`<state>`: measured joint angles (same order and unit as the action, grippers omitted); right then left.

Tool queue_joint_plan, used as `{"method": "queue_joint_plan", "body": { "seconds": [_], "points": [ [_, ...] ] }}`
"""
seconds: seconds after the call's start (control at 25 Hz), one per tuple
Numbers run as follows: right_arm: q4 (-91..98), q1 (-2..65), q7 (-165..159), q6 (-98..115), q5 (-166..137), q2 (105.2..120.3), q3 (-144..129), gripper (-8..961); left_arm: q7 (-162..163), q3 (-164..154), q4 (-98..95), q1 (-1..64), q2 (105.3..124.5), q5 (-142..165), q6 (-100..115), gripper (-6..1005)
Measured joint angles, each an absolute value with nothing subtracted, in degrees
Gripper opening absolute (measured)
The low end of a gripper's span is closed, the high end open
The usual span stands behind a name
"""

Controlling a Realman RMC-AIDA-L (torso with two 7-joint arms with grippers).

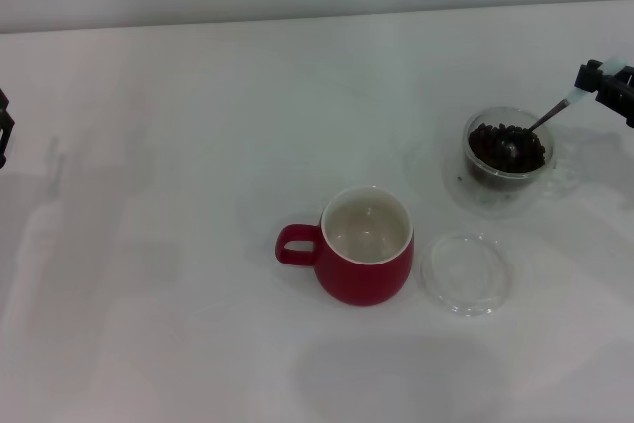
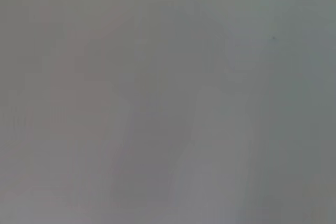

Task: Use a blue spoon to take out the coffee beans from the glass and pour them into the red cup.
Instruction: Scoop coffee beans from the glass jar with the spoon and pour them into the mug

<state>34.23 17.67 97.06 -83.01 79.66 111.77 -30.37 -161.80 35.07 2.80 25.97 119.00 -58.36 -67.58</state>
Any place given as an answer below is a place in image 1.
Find metal spoon with blue handle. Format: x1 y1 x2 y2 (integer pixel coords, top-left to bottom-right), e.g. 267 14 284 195
499 57 628 158

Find red ceramic mug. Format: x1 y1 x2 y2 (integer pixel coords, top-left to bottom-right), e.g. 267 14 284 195
274 185 416 308

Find clear glass cup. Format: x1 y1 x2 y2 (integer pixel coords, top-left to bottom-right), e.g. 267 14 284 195
458 106 581 196

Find dark coffee beans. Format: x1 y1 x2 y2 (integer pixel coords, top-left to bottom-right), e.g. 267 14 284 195
467 121 547 176

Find clear glass saucer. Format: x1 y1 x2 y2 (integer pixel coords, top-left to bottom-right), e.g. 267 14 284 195
442 143 579 219

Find clear round glass lid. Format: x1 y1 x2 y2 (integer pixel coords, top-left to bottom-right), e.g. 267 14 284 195
420 229 514 319

